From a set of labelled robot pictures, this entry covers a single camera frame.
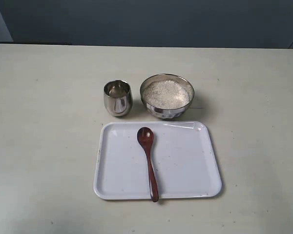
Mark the steel bowl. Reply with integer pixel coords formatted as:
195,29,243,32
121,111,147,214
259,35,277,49
140,74,195,119

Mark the red-brown wooden spoon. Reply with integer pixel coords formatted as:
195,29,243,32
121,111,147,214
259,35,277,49
137,127,159,202

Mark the white plastic tray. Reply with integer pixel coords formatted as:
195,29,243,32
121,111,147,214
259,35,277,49
93,121,222,200

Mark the steel cup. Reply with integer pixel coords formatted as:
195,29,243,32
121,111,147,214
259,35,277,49
104,80,133,117

